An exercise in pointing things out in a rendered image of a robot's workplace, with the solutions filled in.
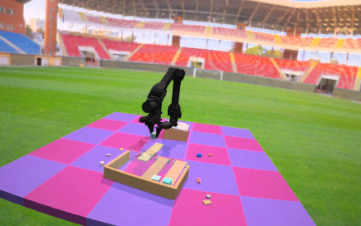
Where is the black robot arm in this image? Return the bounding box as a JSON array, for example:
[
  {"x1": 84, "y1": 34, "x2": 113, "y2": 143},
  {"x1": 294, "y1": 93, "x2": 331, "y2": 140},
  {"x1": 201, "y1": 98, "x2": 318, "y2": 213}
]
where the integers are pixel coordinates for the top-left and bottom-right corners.
[{"x1": 141, "y1": 67, "x2": 185, "y2": 127}]

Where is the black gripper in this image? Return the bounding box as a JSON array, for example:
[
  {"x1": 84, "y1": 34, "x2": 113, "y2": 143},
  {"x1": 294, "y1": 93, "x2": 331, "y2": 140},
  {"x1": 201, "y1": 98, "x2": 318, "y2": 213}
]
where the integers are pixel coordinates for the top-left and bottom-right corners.
[{"x1": 139, "y1": 111, "x2": 172, "y2": 138}]

